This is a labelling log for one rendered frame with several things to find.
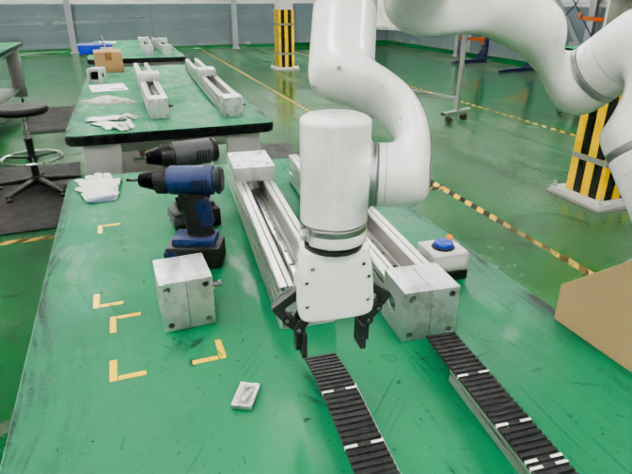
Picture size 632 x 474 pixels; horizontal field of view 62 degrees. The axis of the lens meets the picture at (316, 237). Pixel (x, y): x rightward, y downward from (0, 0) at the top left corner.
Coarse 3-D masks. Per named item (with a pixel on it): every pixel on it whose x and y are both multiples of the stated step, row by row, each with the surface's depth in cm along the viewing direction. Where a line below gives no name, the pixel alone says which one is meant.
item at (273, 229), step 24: (240, 192) 133; (264, 192) 141; (240, 216) 139; (264, 216) 125; (288, 216) 118; (264, 240) 106; (288, 240) 115; (264, 264) 103; (288, 264) 102; (288, 288) 89
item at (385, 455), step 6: (384, 450) 64; (360, 456) 62; (366, 456) 62; (372, 456) 62; (378, 456) 63; (384, 456) 63; (390, 456) 63; (354, 462) 62; (360, 462) 62; (366, 462) 62; (372, 462) 62; (378, 462) 62; (384, 462) 62; (390, 462) 62; (354, 468) 61; (360, 468) 61; (366, 468) 61
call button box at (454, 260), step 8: (432, 240) 112; (424, 248) 109; (432, 248) 108; (440, 248) 108; (456, 248) 108; (464, 248) 108; (424, 256) 109; (432, 256) 106; (440, 256) 105; (448, 256) 106; (456, 256) 106; (464, 256) 106; (440, 264) 106; (448, 264) 106; (456, 264) 107; (464, 264) 107; (448, 272) 107; (456, 272) 108; (464, 272) 108
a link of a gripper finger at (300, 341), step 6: (288, 312) 71; (288, 318) 69; (294, 318) 71; (288, 324) 70; (294, 324) 70; (294, 336) 72; (300, 336) 71; (306, 336) 70; (294, 342) 73; (300, 342) 71; (306, 342) 71; (300, 348) 72; (306, 348) 71; (306, 354) 72
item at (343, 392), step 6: (330, 390) 73; (336, 390) 73; (342, 390) 73; (348, 390) 73; (354, 390) 73; (324, 396) 72; (330, 396) 72; (336, 396) 72; (342, 396) 72; (348, 396) 72
